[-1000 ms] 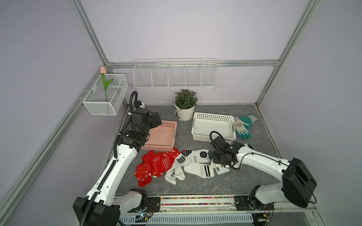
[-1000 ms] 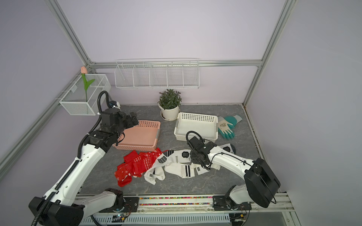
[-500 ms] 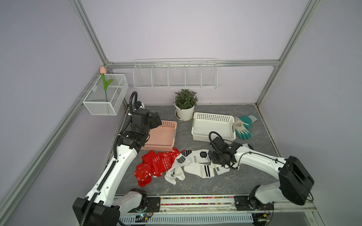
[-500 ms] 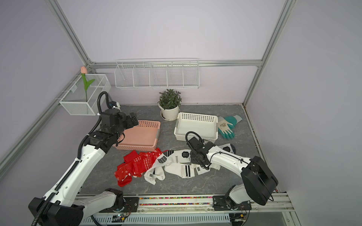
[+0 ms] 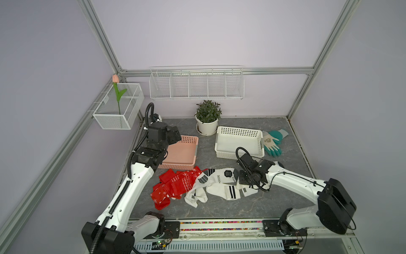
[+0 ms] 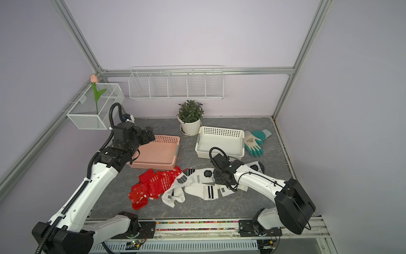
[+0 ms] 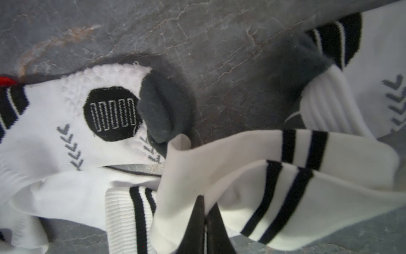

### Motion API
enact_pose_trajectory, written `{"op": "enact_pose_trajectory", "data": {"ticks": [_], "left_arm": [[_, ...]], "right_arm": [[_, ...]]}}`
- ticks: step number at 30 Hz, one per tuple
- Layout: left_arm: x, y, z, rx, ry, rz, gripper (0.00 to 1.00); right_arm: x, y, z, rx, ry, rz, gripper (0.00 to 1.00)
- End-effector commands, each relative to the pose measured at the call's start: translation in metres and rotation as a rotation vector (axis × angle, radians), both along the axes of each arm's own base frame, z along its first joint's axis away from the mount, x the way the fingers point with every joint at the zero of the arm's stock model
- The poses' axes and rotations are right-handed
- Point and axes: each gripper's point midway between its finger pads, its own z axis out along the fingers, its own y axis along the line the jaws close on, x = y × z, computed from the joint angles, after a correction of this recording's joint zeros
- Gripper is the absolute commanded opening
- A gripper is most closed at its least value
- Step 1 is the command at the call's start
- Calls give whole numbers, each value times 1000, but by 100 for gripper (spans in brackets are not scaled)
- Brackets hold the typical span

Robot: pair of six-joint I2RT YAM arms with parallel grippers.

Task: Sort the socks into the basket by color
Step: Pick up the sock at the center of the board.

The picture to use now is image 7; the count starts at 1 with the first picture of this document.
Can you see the white sport sock grey toe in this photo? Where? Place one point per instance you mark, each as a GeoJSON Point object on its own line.
{"type": "Point", "coordinates": [113, 114]}

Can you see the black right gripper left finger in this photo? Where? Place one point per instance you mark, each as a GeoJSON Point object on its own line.
{"type": "Point", "coordinates": [193, 241]}

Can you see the white striped ankle sock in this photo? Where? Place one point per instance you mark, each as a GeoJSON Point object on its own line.
{"type": "Point", "coordinates": [120, 203]}

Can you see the white sport sock grey heel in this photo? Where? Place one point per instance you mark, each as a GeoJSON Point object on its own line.
{"type": "Point", "coordinates": [350, 74]}

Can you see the white sock two black stripes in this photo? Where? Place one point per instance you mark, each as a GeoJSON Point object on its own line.
{"type": "Point", "coordinates": [282, 188]}

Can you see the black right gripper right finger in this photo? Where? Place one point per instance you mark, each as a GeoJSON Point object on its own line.
{"type": "Point", "coordinates": [217, 239]}

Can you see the red patterned sock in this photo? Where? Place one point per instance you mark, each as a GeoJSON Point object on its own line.
{"type": "Point", "coordinates": [6, 82]}

